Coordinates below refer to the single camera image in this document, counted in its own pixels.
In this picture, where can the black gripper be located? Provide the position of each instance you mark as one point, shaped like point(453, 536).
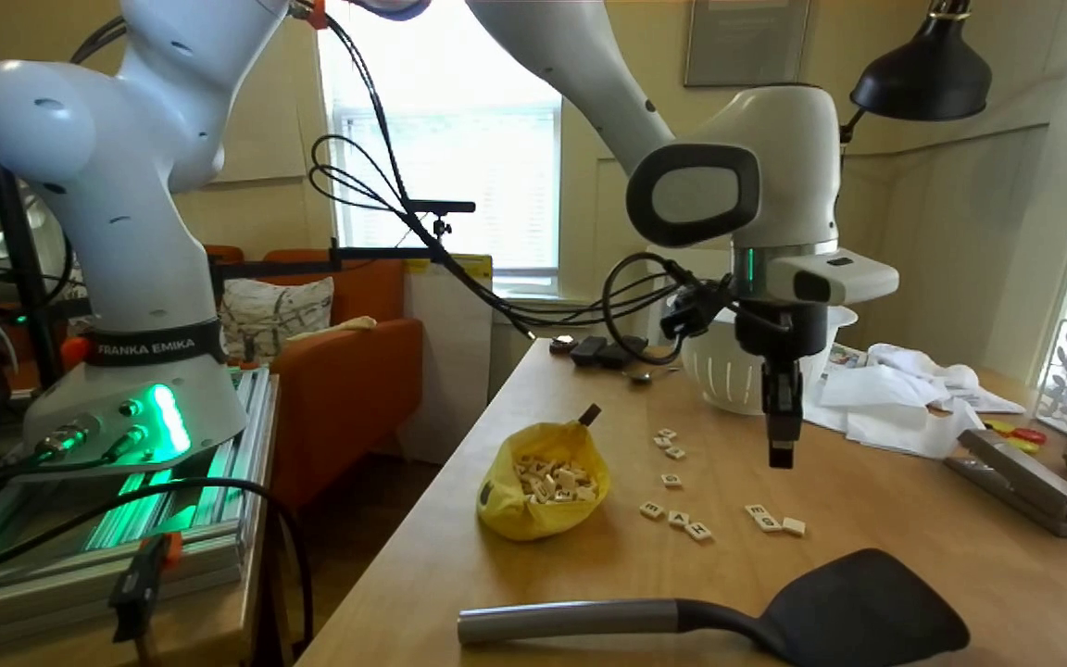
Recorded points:
point(782, 302)

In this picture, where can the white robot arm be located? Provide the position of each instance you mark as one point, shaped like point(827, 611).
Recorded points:
point(111, 154)

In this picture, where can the white colander bowl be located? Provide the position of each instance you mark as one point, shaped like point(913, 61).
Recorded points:
point(732, 380)

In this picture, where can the white cloth pile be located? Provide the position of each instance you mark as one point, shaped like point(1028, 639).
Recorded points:
point(898, 399)

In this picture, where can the white letter tile I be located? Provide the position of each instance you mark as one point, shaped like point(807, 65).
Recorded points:
point(797, 527)

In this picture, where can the black remote control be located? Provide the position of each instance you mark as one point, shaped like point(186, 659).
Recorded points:
point(607, 354)

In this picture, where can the yellow pouch with tiles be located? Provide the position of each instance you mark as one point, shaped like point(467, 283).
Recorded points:
point(544, 479)

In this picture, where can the black desk lamp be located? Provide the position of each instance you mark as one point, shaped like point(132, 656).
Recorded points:
point(927, 80)

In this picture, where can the orange armchair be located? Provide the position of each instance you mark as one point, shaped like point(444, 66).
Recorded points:
point(346, 386)

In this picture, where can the patterned cushion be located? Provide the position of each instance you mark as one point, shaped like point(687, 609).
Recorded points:
point(266, 317)

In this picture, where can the black spatula with metal handle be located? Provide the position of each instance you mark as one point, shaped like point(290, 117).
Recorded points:
point(865, 609)

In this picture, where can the framed wall picture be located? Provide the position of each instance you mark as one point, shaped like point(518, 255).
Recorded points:
point(743, 40)

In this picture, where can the camera on tripod arm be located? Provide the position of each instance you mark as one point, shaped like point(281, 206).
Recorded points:
point(425, 232)

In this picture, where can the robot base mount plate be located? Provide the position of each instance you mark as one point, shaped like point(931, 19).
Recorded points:
point(132, 415)

